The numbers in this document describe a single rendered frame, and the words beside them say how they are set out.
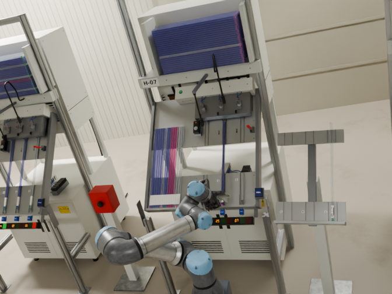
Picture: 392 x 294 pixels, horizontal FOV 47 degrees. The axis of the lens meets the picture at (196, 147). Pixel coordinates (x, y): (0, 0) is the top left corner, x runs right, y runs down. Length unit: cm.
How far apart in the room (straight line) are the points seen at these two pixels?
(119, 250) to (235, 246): 134
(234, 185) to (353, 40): 291
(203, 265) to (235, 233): 96
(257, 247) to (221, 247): 25
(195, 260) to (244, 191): 58
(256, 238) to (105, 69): 322
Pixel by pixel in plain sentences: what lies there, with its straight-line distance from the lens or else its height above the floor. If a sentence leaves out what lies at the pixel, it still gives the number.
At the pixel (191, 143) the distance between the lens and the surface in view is 273.
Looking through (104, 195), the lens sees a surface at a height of 76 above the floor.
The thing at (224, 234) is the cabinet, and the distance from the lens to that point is 308.
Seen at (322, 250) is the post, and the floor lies 37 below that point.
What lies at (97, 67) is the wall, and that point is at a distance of 560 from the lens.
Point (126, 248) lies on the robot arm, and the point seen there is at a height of 103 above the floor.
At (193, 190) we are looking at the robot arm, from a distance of 212.
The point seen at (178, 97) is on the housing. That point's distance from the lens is 279.
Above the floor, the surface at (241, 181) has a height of 81.
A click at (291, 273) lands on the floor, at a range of 313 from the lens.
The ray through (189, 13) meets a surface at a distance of 282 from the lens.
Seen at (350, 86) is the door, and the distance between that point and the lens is 527.
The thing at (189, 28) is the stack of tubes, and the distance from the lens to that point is 264.
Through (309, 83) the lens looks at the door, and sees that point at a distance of 521.
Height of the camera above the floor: 211
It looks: 25 degrees down
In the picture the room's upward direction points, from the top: 15 degrees counter-clockwise
